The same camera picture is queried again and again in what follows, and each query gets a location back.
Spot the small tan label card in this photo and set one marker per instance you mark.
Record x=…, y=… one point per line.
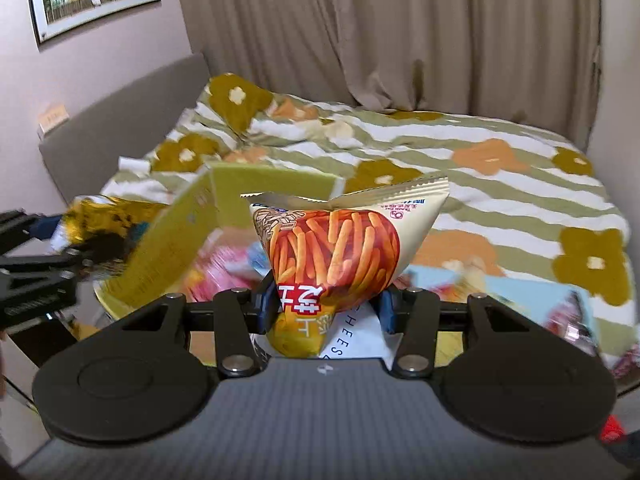
x=51, y=116

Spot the white lettered packet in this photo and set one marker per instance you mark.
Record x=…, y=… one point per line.
x=360, y=330

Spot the pile of snack packets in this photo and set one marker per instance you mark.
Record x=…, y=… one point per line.
x=225, y=265

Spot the gold foil snack packet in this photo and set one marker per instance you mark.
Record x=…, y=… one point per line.
x=100, y=225

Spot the floral pillow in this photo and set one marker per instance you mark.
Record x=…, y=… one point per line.
x=240, y=102

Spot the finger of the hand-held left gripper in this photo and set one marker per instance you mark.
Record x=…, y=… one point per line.
x=47, y=226
x=45, y=262

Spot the red object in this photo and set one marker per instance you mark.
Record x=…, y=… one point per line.
x=612, y=430

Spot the grey headboard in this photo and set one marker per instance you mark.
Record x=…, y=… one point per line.
x=115, y=110

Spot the cream fries print snack packet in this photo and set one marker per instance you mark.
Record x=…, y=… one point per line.
x=335, y=255

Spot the green cardboard box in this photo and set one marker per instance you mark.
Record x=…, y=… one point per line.
x=200, y=210

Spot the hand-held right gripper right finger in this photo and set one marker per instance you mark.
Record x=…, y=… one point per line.
x=386, y=310

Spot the beige curtain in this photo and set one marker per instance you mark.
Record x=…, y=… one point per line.
x=390, y=30

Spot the striped floral blanket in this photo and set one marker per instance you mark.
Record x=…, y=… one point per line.
x=475, y=170

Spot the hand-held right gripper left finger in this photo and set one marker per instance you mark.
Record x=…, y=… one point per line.
x=267, y=305

